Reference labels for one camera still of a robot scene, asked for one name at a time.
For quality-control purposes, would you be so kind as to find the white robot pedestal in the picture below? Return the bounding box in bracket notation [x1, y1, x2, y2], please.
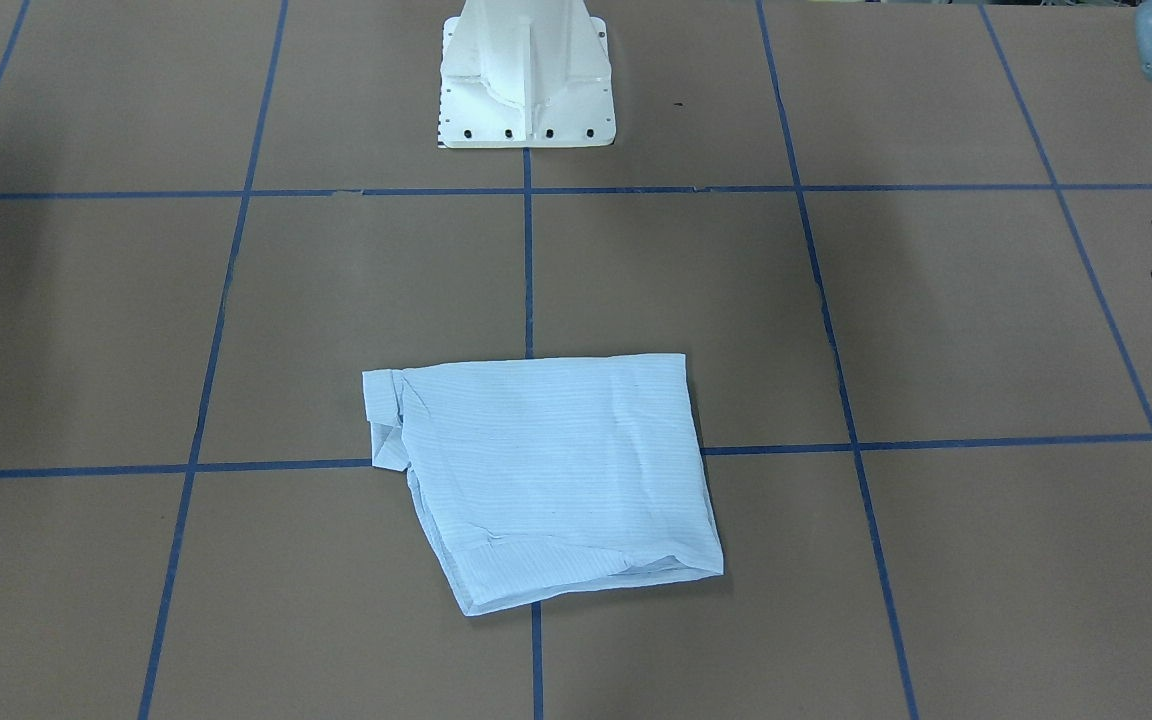
[435, 1, 617, 149]

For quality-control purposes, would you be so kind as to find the light blue shirt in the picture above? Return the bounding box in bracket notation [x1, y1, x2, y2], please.
[361, 354, 723, 617]

